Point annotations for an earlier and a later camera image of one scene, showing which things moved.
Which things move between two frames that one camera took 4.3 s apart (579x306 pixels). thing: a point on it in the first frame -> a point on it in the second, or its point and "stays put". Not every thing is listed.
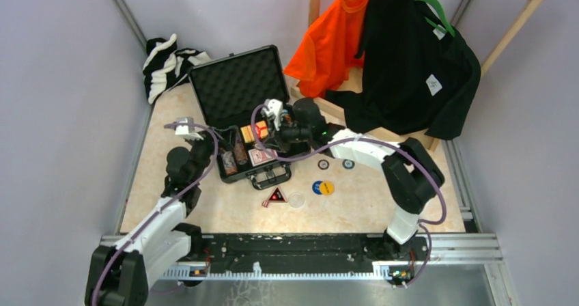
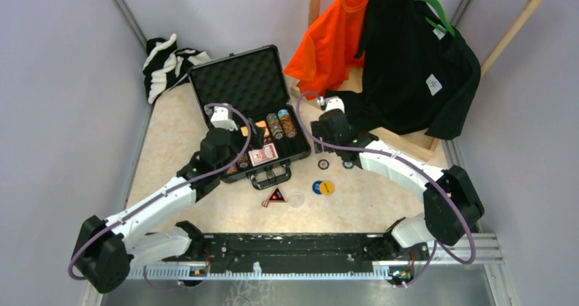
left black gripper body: x=201 y=149 -> x=237 y=144
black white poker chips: x=323 y=164 stays put
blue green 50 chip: x=348 y=164 stays put
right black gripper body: x=294 y=132 -> x=318 y=131
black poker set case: x=238 y=94 stays put
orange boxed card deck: x=261 y=130 stays put
